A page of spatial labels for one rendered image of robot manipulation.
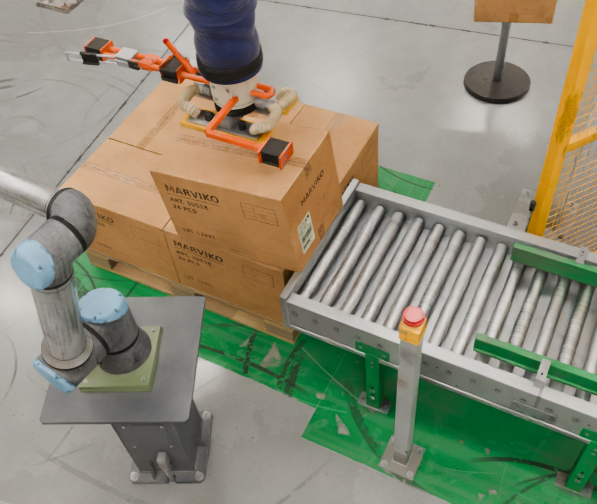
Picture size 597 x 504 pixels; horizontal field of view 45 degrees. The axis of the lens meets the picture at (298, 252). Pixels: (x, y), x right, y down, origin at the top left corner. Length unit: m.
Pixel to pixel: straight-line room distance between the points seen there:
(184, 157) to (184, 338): 0.74
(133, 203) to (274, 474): 1.34
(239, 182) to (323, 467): 1.23
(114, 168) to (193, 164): 0.79
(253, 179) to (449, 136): 1.88
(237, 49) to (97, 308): 0.94
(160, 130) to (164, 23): 1.92
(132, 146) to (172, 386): 1.51
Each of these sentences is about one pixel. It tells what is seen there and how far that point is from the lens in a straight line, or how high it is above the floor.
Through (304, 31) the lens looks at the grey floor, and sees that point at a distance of 5.17.
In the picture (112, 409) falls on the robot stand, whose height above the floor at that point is 0.75.
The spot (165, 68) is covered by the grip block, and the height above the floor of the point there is 1.31.
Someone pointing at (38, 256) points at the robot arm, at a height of 1.60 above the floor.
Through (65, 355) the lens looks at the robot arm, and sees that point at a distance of 2.21.
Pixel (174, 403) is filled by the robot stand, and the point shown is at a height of 0.75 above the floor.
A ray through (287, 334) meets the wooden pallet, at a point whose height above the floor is 0.07.
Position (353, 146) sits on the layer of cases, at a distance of 3.41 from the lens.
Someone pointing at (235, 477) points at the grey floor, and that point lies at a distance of 3.11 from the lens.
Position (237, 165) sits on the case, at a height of 0.98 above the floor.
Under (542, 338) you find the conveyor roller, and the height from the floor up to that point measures 0.55.
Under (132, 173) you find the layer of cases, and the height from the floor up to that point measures 0.54.
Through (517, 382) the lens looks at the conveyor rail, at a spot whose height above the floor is 0.59.
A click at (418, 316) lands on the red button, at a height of 1.04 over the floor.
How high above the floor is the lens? 2.84
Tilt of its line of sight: 50 degrees down
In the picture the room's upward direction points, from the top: 7 degrees counter-clockwise
